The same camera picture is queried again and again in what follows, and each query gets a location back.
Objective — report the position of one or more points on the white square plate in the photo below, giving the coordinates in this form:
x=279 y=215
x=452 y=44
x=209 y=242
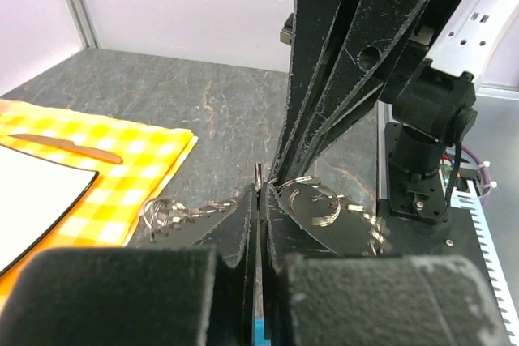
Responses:
x=35 y=195

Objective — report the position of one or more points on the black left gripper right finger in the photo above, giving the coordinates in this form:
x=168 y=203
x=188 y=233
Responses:
x=281 y=236

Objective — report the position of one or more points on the orange white checkered cloth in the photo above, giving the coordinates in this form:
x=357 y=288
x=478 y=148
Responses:
x=108 y=214

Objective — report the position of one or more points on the light blue cable duct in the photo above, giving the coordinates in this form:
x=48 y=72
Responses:
x=470 y=201

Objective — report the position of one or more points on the right aluminium frame post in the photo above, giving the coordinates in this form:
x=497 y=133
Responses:
x=83 y=23

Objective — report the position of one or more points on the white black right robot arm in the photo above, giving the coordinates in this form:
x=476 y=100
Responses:
x=424 y=58

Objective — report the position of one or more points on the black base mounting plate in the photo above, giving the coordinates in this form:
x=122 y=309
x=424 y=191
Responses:
x=454 y=232

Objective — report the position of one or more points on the gold knife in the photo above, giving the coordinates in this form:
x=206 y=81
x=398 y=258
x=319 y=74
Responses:
x=70 y=146

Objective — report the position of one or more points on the metal key organizer blue handle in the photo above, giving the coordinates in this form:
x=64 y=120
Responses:
x=346 y=289

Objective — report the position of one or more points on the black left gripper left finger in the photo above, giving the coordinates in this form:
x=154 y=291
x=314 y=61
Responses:
x=232 y=314

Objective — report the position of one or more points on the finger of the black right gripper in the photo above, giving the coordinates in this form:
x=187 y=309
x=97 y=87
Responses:
x=318 y=32

